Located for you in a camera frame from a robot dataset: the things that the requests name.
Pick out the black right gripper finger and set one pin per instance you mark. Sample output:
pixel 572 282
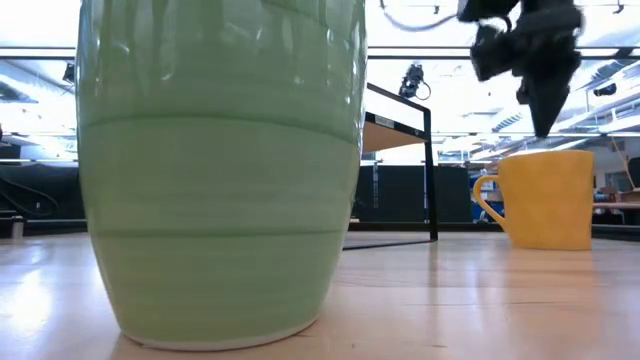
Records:
pixel 547 105

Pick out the yellow mug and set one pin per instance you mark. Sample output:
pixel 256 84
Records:
pixel 550 200

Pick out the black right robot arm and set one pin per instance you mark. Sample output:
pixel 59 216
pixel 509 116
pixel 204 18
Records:
pixel 485 9

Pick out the black ceiling device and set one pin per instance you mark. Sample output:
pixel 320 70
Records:
pixel 69 72
pixel 605 90

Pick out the black overhead beam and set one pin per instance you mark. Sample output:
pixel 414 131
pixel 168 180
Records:
pixel 425 52

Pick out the black partition panel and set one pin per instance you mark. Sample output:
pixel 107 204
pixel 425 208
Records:
pixel 40 190
pixel 400 195

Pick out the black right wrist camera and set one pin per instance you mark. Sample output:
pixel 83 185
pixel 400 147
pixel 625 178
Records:
pixel 495 52

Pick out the black camera on stand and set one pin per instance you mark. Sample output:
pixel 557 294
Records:
pixel 412 80

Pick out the wooden shelf black frame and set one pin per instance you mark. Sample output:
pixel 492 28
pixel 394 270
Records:
pixel 390 137

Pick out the black table frame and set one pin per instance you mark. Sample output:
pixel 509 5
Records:
pixel 425 226

